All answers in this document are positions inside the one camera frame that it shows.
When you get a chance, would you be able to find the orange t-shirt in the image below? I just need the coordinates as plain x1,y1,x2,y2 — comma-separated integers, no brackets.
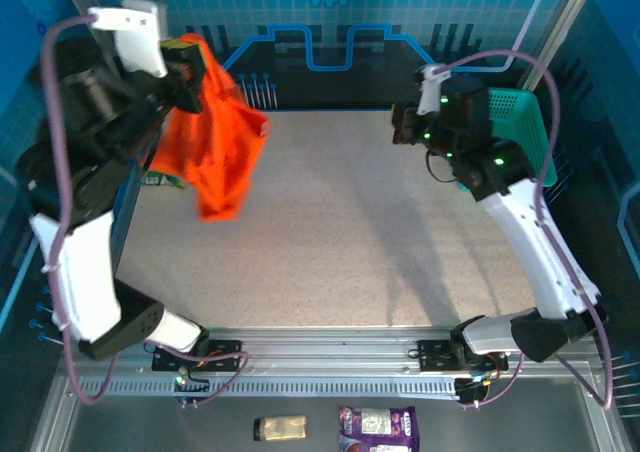
148,32,272,222

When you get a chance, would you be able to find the arm base connector board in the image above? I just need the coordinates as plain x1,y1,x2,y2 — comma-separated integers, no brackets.
453,369,499,408
172,366,211,408

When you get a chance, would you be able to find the teal plastic basket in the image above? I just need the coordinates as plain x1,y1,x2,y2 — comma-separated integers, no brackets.
487,87,559,188

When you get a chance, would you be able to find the green snack packet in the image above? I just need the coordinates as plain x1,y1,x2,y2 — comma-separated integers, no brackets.
141,170,189,191

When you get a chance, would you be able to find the purple snack packet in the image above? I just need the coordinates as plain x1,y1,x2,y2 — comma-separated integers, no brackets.
338,405,420,452

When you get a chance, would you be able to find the small yellowish bottle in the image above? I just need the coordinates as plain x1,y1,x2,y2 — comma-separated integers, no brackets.
253,414,308,442

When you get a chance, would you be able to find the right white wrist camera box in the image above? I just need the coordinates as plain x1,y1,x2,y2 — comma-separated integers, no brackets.
416,64,452,117

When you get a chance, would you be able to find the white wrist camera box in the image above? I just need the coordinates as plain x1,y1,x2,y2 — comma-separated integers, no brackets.
87,0,170,79
416,64,452,117

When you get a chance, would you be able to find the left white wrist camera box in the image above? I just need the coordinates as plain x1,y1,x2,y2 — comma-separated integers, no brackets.
87,0,170,79

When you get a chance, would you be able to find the aluminium frame beam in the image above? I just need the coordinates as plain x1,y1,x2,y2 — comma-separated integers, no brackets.
62,327,599,373

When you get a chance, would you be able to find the slotted aluminium cable duct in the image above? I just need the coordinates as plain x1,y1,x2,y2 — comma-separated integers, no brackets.
78,379,459,399

